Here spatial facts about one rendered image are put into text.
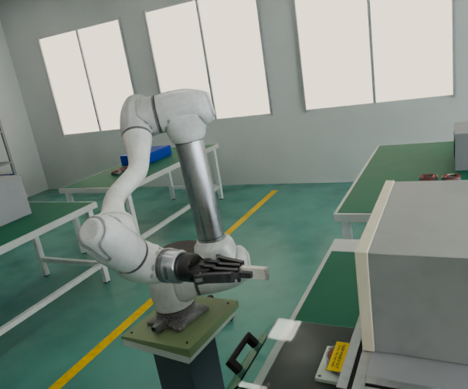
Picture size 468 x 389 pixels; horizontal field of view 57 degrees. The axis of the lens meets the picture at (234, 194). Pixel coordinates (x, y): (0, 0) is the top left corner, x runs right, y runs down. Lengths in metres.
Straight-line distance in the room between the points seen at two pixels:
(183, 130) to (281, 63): 4.45
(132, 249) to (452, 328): 0.70
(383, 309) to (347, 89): 4.93
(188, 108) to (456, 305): 1.00
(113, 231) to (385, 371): 0.64
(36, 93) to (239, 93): 3.91
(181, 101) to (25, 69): 7.24
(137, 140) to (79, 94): 6.40
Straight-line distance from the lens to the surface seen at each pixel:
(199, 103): 1.48
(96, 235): 1.04
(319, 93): 5.75
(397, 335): 0.87
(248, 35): 6.02
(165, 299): 1.65
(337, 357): 0.97
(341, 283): 1.87
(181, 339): 1.62
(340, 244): 2.22
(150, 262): 1.15
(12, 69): 8.83
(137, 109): 1.50
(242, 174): 6.36
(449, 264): 0.79
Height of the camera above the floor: 1.66
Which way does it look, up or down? 16 degrees down
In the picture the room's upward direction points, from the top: 9 degrees counter-clockwise
